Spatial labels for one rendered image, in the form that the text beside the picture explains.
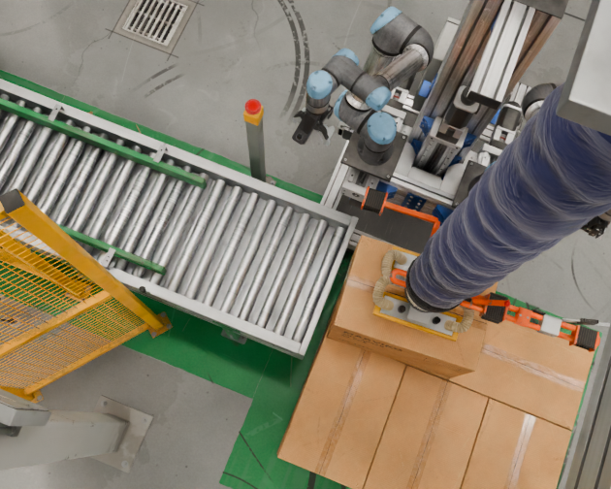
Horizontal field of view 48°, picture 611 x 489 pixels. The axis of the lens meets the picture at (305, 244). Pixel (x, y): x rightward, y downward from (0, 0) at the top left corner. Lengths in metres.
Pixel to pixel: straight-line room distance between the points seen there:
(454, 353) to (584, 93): 1.96
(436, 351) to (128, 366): 1.71
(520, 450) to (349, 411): 0.78
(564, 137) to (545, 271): 2.87
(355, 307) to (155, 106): 1.95
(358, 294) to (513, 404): 0.95
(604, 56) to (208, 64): 3.41
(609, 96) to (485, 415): 2.41
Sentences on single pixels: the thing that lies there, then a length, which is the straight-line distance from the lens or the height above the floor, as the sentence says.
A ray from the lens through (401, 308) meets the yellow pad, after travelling 2.66.
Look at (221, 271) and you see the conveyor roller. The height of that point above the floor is 0.55.
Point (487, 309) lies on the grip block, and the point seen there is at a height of 1.20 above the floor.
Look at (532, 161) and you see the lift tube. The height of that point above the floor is 2.53.
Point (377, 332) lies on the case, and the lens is 2.79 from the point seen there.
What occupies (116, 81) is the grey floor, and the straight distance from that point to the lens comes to 4.29.
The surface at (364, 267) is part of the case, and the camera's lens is 2.84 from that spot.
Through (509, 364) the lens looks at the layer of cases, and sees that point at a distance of 3.33.
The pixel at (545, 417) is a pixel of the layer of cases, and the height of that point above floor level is 0.54.
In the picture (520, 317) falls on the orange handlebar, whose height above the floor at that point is 1.19.
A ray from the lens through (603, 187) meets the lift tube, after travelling 1.27.
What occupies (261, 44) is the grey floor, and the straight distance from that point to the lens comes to 4.31.
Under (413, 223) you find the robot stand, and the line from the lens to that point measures 3.70.
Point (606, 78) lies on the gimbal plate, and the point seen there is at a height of 2.88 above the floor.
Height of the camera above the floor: 3.69
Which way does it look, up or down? 75 degrees down
